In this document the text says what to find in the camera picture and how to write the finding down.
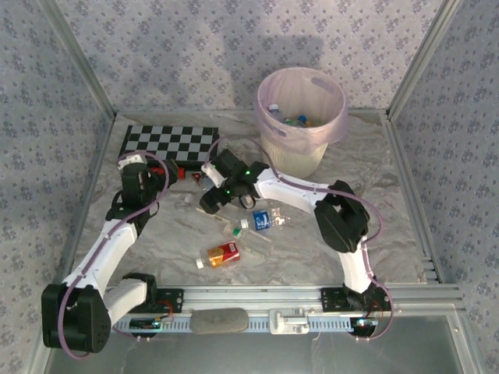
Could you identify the aluminium frame post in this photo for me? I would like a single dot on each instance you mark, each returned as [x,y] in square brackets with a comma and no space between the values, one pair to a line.
[423,54]

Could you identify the left small circuit board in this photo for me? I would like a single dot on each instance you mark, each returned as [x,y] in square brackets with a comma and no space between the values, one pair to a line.
[144,323]

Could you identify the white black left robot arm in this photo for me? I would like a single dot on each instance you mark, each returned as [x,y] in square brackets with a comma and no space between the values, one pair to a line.
[109,245]

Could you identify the grey metal lower panel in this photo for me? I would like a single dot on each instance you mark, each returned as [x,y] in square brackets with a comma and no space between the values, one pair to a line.
[249,354]

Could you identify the grey oval pad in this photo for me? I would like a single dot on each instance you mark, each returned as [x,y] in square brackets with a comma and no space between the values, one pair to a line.
[218,320]

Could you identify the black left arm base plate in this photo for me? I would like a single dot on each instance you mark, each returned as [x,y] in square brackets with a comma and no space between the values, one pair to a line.
[175,300]

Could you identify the red tube with clear cap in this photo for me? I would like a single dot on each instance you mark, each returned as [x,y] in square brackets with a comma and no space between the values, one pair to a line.
[158,170]

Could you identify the pink plastic bin liner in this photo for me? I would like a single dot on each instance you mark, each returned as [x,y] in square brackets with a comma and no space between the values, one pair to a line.
[296,89]

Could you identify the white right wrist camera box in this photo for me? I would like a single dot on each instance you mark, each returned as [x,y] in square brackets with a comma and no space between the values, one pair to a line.
[207,173]

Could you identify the small circuit board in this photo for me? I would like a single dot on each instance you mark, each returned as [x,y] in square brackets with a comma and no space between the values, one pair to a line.
[144,323]
[362,323]

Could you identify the tall clear bottle white cap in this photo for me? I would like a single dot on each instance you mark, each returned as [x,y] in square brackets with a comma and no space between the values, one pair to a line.
[274,106]

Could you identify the black grey folding chessboard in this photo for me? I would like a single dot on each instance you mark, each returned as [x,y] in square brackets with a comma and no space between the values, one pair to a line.
[167,142]

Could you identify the blue label bottle white cap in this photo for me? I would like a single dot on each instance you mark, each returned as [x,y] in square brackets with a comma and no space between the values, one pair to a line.
[261,219]

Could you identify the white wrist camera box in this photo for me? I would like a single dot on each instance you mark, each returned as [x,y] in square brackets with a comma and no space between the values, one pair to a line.
[207,173]
[132,159]

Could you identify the aluminium side rail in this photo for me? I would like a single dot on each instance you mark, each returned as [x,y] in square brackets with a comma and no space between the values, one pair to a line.
[90,195]
[411,175]

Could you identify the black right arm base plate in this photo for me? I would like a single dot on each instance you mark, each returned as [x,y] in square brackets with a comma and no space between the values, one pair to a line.
[331,300]

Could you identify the white ribbed plastic bin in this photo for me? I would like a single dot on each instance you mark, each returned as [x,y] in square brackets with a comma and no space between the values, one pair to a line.
[296,161]

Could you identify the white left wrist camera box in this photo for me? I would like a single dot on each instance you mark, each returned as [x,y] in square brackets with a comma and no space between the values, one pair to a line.
[132,159]

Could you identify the white plastic clamp bracket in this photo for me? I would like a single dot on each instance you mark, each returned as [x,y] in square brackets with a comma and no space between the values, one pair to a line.
[288,323]

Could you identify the aluminium front rail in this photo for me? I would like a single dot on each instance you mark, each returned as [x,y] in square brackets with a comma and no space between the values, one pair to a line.
[253,296]

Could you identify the small red triangle piece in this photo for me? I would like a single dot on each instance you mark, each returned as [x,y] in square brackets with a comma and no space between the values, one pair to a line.
[197,177]

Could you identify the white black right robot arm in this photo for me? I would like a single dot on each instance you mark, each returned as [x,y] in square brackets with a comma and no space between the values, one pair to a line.
[288,189]

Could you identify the red orange label bottle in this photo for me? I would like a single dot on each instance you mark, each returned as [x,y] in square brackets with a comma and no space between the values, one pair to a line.
[222,253]

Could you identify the right small circuit board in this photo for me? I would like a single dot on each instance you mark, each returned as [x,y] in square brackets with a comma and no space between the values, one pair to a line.
[362,323]

